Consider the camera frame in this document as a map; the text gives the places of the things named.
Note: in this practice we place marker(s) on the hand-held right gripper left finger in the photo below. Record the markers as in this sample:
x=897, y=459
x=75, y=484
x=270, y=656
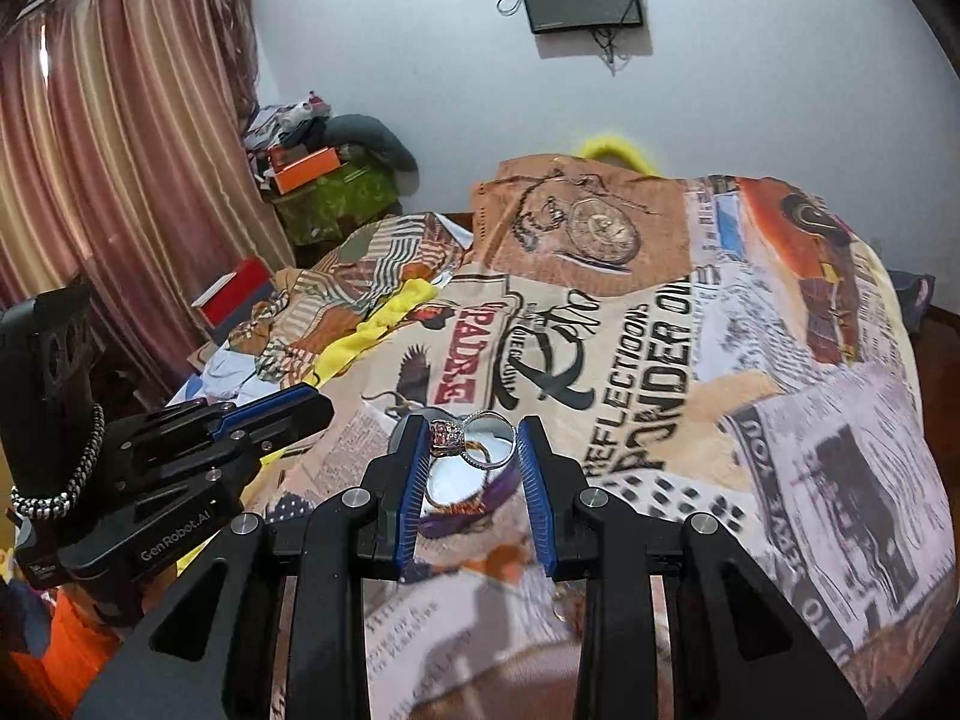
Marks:
x=409, y=491

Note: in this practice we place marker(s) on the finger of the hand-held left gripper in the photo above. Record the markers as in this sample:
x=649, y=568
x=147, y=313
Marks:
x=296, y=424
x=255, y=406

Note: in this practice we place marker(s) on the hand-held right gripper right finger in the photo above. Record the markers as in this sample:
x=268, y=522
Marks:
x=535, y=499

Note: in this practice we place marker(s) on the pale blue cloth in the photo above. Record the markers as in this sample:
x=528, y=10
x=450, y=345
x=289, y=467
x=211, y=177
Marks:
x=229, y=375

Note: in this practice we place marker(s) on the yellow cloth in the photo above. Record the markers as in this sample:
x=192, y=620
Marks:
x=360, y=341

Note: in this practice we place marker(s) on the orange garment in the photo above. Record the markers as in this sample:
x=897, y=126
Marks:
x=75, y=645

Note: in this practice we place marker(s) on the red and white box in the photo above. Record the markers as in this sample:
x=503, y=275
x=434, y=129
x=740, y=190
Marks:
x=236, y=296

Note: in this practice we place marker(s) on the printed blanket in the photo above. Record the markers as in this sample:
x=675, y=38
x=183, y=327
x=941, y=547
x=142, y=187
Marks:
x=675, y=360

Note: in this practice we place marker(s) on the green covered box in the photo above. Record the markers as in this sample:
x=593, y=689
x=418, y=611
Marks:
x=337, y=202

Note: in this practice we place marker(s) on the orange box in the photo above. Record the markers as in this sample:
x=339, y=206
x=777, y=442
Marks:
x=307, y=169

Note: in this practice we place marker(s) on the striped pink curtain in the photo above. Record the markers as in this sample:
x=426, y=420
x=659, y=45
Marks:
x=120, y=165

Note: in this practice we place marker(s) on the pile of clothes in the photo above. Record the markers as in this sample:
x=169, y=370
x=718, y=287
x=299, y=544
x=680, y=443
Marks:
x=289, y=124

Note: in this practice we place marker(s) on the grey pillow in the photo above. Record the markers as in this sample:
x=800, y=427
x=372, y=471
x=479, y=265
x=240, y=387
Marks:
x=371, y=136

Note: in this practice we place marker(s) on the yellow fuzzy cushion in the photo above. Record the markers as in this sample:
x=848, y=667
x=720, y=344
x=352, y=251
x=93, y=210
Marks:
x=619, y=148

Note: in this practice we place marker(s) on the dark cloth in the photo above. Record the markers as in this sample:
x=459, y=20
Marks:
x=916, y=298

